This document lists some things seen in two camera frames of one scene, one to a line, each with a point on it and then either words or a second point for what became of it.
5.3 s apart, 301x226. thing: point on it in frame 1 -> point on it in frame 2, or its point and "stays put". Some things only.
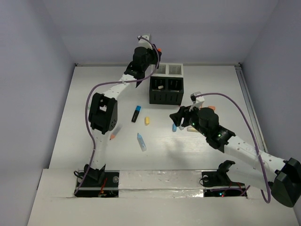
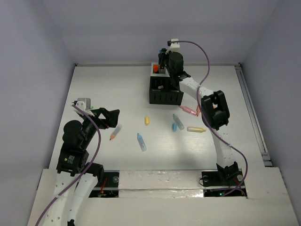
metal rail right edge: x=258 y=133 stays put
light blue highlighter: x=141 y=142 stays put
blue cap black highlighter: x=136 y=113 -> x=162 y=51
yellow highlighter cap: x=147 y=120 stays put
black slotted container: x=166 y=90 stays put
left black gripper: x=154 y=55 -> x=98 y=118
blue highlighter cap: x=174 y=128 stays put
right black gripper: x=177 y=117 -> x=162 y=57
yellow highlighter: x=191 y=128 stays put
